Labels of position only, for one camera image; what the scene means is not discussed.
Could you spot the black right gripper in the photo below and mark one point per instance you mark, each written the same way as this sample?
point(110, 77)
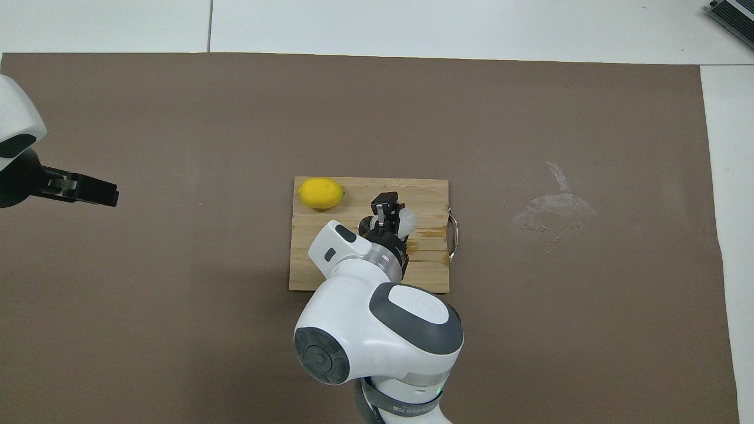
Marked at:
point(396, 247)

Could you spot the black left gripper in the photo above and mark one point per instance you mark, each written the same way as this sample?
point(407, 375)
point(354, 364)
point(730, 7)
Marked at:
point(23, 176)

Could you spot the small clear glass cup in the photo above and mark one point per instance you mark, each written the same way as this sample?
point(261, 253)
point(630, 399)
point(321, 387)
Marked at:
point(410, 222)

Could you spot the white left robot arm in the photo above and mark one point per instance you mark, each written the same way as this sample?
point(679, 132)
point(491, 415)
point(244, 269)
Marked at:
point(15, 112)

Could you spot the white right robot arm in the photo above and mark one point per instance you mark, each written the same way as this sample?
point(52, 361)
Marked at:
point(365, 330)

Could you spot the wooden cutting board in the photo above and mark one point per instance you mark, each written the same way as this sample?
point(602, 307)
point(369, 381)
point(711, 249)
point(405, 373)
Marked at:
point(427, 203)

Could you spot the yellow lemon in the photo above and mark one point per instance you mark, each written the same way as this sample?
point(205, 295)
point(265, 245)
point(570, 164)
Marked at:
point(320, 193)

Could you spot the brown paper table mat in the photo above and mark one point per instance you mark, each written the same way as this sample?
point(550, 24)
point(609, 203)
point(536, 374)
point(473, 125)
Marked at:
point(177, 324)

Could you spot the grey ribbed device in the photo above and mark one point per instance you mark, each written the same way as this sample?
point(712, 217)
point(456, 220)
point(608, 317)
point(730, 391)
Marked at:
point(736, 17)

